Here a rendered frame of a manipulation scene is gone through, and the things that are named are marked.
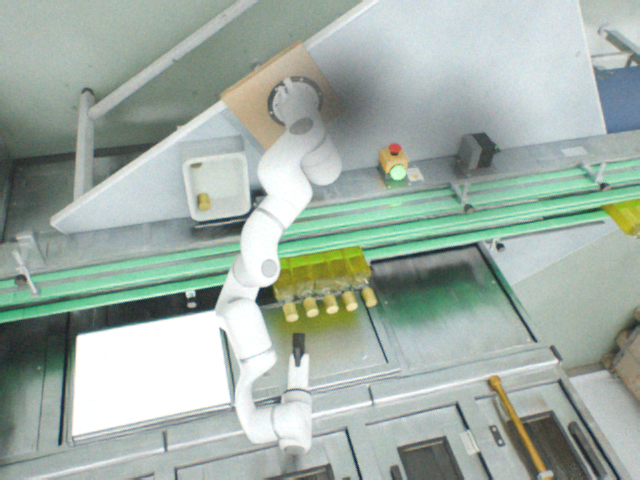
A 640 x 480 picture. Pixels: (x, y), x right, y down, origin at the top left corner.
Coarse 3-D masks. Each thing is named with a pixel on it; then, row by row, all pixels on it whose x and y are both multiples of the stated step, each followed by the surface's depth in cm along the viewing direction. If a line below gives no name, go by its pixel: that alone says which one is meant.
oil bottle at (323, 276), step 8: (312, 256) 172; (320, 256) 172; (312, 264) 170; (320, 264) 170; (312, 272) 168; (320, 272) 168; (328, 272) 168; (320, 280) 166; (328, 280) 166; (320, 288) 165; (328, 288) 166
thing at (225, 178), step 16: (192, 160) 154; (208, 160) 155; (224, 160) 165; (240, 160) 161; (192, 176) 166; (208, 176) 167; (224, 176) 169; (240, 176) 168; (192, 192) 166; (208, 192) 172; (224, 192) 173; (240, 192) 174; (192, 208) 165; (224, 208) 171; (240, 208) 172
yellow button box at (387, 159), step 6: (384, 150) 178; (402, 150) 178; (384, 156) 176; (390, 156) 176; (396, 156) 176; (402, 156) 176; (384, 162) 176; (390, 162) 174; (396, 162) 175; (402, 162) 175; (384, 168) 177; (384, 174) 178
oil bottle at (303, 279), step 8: (296, 256) 172; (304, 256) 172; (296, 264) 169; (304, 264) 169; (296, 272) 167; (304, 272) 167; (296, 280) 165; (304, 280) 165; (312, 280) 165; (296, 288) 165; (304, 288) 164; (312, 288) 165
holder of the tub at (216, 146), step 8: (232, 136) 162; (240, 136) 162; (184, 144) 159; (192, 144) 159; (200, 144) 159; (208, 144) 159; (216, 144) 159; (224, 144) 159; (232, 144) 159; (240, 144) 159; (184, 152) 156; (192, 152) 156; (200, 152) 156; (208, 152) 156; (216, 152) 156; (224, 152) 157; (232, 152) 157; (240, 152) 157; (184, 160) 154; (232, 216) 178; (240, 216) 178; (200, 224) 175; (208, 224) 175
